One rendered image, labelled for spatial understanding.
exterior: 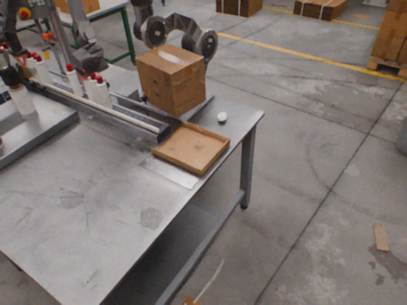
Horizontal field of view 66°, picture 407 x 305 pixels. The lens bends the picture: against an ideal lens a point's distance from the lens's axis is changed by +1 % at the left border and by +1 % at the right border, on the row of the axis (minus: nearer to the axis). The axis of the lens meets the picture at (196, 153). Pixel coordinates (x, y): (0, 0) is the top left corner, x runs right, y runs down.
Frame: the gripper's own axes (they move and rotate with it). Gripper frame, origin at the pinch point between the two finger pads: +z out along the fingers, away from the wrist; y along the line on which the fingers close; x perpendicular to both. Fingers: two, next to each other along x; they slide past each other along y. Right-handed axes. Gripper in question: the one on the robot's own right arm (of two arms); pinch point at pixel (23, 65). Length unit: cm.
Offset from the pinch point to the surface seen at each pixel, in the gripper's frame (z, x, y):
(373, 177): 105, 135, 189
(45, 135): 24.5, -19.4, 32.6
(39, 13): -22.0, 20.1, -1.1
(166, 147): 25, 8, 94
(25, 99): 9.6, -14.6, 16.6
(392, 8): 34, 309, 147
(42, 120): 21.8, -13.3, 22.3
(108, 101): 15, 13, 50
